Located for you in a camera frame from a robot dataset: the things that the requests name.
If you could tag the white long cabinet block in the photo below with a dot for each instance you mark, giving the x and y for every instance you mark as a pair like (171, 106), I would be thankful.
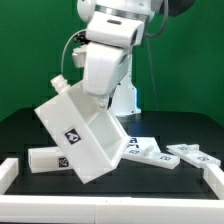
(47, 159)

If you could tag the white left fence rail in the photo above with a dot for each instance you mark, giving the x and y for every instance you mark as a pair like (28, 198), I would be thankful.
(9, 170)

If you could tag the white cabinet door panel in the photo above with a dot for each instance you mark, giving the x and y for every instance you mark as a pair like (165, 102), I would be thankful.
(151, 156)

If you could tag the white cabinet door with knob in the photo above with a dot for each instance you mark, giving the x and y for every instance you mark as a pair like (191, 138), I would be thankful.
(192, 155)

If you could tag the white right fence rail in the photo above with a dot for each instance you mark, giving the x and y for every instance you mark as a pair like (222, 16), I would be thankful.
(214, 177)

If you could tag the white cabinet body box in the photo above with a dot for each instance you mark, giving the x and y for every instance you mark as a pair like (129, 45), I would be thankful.
(91, 138)

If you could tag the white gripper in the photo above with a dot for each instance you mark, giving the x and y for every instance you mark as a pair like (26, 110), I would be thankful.
(105, 58)

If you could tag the white base tag sheet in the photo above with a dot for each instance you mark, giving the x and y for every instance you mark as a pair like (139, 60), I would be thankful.
(144, 144)

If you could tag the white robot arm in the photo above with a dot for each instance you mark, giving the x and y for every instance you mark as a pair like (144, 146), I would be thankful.
(123, 100)

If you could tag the white fence rail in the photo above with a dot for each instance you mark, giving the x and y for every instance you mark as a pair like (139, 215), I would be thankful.
(9, 170)
(214, 177)
(103, 210)

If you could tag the white front fence rail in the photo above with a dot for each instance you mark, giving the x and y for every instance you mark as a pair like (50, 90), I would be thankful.
(103, 210)

